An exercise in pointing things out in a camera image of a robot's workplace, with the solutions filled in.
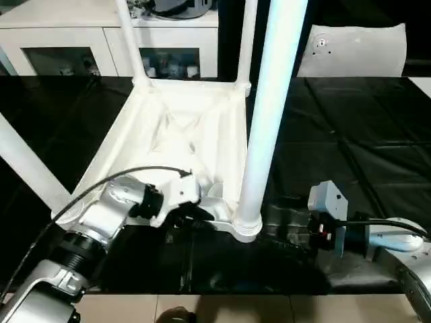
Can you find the white plastic table top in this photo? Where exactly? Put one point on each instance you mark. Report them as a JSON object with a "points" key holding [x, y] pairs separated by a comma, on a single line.
{"points": [[182, 128]]}

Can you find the white plastic table leg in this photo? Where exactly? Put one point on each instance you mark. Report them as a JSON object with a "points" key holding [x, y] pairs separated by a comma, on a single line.
{"points": [[131, 40], [246, 40], [27, 165], [269, 101]]}

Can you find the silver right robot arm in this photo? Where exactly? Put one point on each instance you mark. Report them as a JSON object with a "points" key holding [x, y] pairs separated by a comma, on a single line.
{"points": [[404, 256]]}

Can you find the black work mat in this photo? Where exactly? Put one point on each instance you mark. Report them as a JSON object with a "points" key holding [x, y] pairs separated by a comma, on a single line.
{"points": [[350, 148]]}

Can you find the small bottles on shelf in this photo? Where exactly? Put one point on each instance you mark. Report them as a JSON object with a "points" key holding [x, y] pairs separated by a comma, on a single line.
{"points": [[172, 66]]}

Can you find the white flat sheet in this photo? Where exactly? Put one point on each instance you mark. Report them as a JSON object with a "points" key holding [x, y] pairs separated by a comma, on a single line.
{"points": [[421, 86]]}

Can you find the black cabinet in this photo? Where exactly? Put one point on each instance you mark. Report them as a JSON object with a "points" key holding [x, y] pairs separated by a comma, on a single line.
{"points": [[337, 13]]}

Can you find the white cabinet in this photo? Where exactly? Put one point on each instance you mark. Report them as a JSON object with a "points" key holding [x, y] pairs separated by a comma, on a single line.
{"points": [[67, 33]]}

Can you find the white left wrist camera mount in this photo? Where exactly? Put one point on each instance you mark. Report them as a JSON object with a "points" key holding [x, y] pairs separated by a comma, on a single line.
{"points": [[178, 195]]}

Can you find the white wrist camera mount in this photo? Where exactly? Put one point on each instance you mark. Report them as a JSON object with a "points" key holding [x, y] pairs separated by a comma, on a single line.
{"points": [[178, 195], [328, 202]]}

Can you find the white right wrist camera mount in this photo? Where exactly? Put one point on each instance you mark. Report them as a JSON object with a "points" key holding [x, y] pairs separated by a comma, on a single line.
{"points": [[328, 202]]}

